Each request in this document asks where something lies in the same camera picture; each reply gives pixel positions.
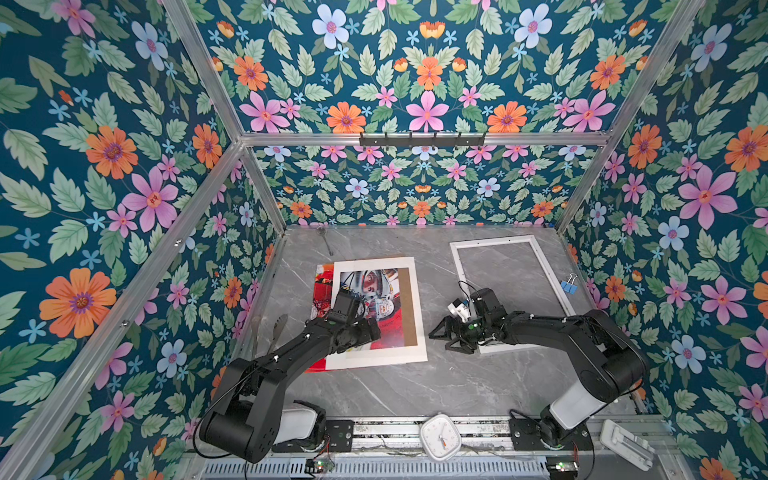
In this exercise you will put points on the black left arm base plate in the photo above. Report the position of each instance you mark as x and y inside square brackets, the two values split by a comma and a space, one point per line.
[337, 435]

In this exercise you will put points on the clear acrylic sheet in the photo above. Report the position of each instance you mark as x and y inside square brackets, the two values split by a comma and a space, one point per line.
[516, 270]

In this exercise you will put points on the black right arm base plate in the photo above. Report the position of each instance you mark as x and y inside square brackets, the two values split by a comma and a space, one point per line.
[526, 436]

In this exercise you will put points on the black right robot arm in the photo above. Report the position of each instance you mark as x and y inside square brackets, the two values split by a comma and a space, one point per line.
[607, 363]

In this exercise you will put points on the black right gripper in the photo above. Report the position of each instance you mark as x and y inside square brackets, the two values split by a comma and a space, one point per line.
[449, 323]

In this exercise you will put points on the white plastic holder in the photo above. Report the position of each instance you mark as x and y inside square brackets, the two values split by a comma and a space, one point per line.
[627, 445]

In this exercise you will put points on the brown backing board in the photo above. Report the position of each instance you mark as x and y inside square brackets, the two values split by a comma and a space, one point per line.
[407, 308]

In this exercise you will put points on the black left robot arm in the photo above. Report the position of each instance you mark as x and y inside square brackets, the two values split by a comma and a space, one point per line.
[245, 416]

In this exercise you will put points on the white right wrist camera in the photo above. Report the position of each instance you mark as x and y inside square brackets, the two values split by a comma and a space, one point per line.
[460, 309]

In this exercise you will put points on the blue binder clip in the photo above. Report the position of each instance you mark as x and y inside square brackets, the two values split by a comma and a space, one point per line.
[569, 285]

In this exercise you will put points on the white picture frame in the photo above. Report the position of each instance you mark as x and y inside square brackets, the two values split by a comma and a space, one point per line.
[465, 264]

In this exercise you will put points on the white square clock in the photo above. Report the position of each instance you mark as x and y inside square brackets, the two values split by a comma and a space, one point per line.
[440, 438]

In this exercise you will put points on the red printed photo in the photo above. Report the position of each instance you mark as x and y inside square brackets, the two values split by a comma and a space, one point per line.
[379, 291]

